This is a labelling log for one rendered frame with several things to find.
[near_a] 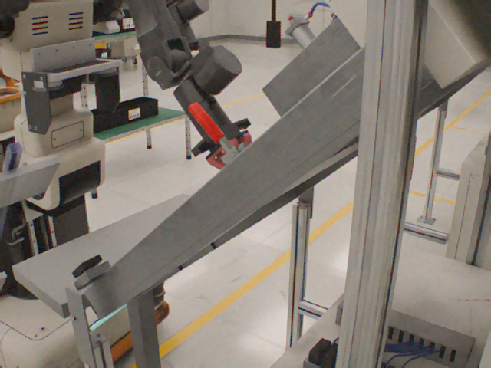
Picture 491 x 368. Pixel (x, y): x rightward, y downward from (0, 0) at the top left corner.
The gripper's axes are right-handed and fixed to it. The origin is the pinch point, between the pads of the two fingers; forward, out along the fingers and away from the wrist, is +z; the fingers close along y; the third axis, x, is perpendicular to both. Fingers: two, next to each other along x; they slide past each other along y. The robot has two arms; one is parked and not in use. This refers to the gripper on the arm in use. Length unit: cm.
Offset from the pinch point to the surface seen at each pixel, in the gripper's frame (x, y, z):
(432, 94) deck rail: -17, 47, 5
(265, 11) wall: 449, 855, -379
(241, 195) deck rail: -16.0, -20.9, 3.8
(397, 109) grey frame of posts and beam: -39.2, -24.6, 6.7
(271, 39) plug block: -15.0, 7.0, -16.5
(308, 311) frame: 54, 49, 37
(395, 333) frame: 0.2, 10.0, 37.7
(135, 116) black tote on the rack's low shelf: 189, 153, -103
